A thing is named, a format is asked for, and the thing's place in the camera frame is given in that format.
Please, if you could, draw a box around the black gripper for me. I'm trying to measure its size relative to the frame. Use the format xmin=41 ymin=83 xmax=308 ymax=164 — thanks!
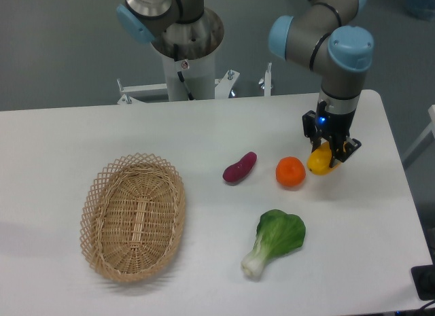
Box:
xmin=302 ymin=99 xmax=362 ymax=168

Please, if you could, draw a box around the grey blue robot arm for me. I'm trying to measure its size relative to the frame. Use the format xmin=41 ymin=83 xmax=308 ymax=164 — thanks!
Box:
xmin=116 ymin=0 xmax=374 ymax=167

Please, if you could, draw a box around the orange fruit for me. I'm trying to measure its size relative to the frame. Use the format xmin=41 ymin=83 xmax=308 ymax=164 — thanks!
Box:
xmin=275 ymin=156 xmax=306 ymax=187

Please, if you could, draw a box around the purple sweet potato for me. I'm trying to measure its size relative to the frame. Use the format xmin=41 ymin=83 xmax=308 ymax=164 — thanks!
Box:
xmin=222 ymin=152 xmax=258 ymax=184

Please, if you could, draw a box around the green bok choy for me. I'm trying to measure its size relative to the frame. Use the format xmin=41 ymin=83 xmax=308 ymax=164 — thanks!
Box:
xmin=241 ymin=209 xmax=306 ymax=279

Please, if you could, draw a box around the black device at table edge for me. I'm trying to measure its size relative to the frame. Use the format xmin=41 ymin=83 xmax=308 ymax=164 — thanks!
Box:
xmin=411 ymin=264 xmax=434 ymax=300

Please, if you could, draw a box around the woven wicker basket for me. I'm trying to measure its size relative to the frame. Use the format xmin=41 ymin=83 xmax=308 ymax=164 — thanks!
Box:
xmin=80 ymin=154 xmax=186 ymax=282

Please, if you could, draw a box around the white frame at right edge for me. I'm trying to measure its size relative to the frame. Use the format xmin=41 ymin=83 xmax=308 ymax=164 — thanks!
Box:
xmin=402 ymin=105 xmax=434 ymax=169

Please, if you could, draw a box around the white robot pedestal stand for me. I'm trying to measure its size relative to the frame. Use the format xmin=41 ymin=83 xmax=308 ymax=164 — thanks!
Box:
xmin=116 ymin=7 xmax=275 ymax=105

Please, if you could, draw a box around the black cable on pedestal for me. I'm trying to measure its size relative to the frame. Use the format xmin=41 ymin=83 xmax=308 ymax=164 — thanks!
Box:
xmin=173 ymin=43 xmax=196 ymax=101

